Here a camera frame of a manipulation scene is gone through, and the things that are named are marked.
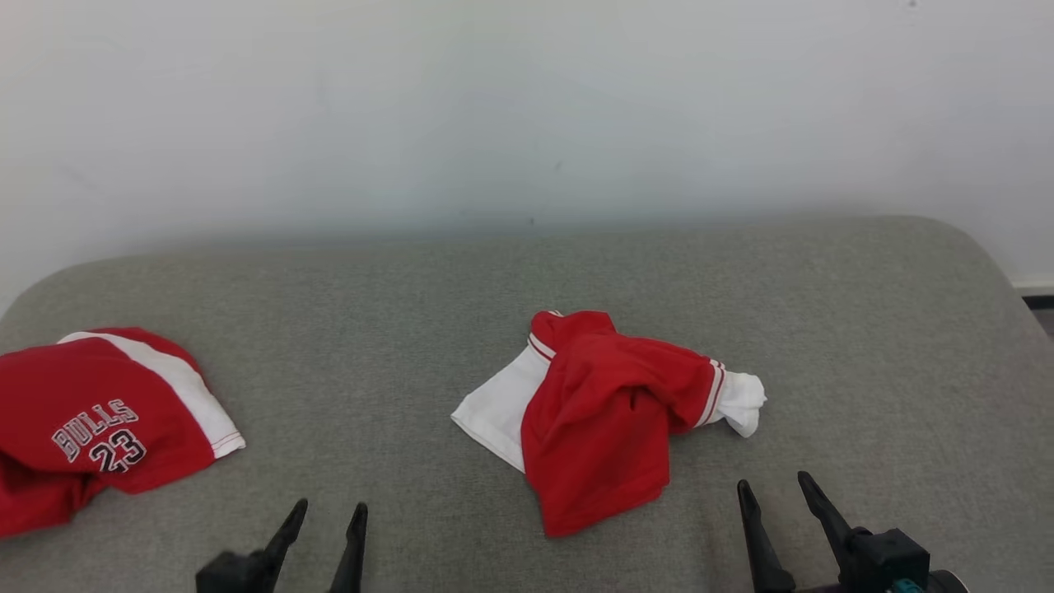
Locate red white Bulls shorts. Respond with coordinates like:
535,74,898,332
0,327,246,538

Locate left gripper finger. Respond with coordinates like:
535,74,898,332
329,502,369,593
257,498,310,577

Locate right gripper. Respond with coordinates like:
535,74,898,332
737,471,969,593

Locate red white Bulls jersey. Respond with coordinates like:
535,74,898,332
450,310,768,538

